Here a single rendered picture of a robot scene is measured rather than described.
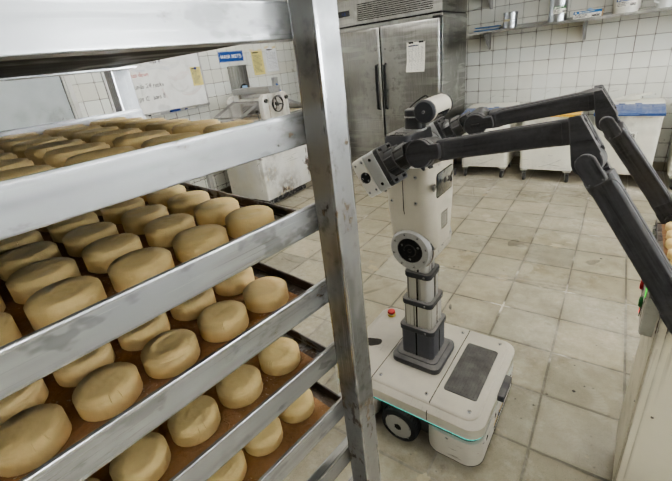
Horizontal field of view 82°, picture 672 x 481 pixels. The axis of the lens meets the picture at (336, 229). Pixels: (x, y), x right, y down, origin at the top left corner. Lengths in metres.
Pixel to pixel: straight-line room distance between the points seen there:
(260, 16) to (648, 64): 4.98
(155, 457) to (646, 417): 1.29
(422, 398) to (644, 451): 0.66
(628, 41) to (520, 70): 1.00
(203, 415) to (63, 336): 0.20
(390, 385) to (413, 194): 0.78
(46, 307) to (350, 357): 0.30
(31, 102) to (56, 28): 3.96
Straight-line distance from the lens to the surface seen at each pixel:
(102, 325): 0.31
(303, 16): 0.36
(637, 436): 1.52
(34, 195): 0.28
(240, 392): 0.46
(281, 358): 0.49
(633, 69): 5.21
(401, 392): 1.66
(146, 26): 0.30
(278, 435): 0.54
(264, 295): 0.43
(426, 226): 1.35
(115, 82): 0.74
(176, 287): 0.32
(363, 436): 0.57
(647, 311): 1.32
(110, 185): 0.29
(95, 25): 0.29
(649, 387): 1.40
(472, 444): 1.65
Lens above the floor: 1.47
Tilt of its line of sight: 24 degrees down
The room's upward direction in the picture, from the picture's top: 7 degrees counter-clockwise
